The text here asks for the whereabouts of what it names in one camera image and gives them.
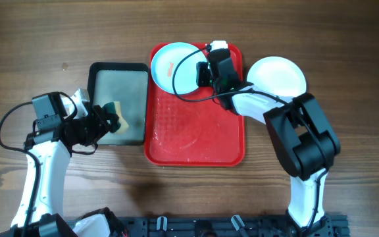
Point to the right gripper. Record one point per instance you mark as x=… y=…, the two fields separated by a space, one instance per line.
x=202 y=68

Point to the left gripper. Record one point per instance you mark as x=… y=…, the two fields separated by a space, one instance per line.
x=102 y=126

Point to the green yellow sponge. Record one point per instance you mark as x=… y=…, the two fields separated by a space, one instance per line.
x=117 y=123

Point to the light blue plate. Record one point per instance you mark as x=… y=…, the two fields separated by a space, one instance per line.
x=165 y=61

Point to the white plate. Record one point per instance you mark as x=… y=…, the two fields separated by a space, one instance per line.
x=278 y=76

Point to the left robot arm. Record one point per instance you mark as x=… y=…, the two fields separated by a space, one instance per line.
x=48 y=151

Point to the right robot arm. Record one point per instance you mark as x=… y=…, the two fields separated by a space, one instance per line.
x=305 y=143

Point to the red plastic tray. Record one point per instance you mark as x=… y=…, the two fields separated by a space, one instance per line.
x=191 y=134

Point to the black water tray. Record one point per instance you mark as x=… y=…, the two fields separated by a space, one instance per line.
x=126 y=83

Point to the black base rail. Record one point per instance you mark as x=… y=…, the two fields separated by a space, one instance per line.
x=262 y=226

